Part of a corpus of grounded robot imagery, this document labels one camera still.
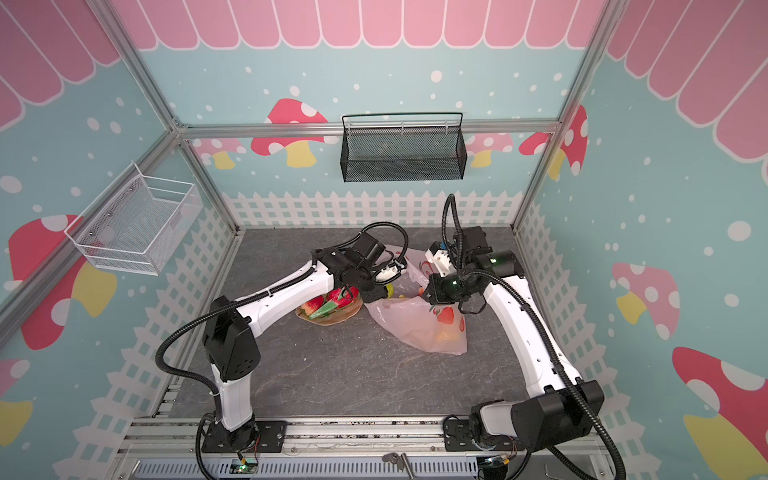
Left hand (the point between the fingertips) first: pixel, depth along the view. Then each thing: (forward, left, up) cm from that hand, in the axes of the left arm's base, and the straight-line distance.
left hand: (378, 289), depth 86 cm
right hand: (-8, -12, +10) cm, 18 cm away
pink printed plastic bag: (-12, -8, +8) cm, 17 cm away
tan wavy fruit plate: (-4, +13, -10) cm, 17 cm away
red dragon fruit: (-1, +13, -5) cm, 14 cm away
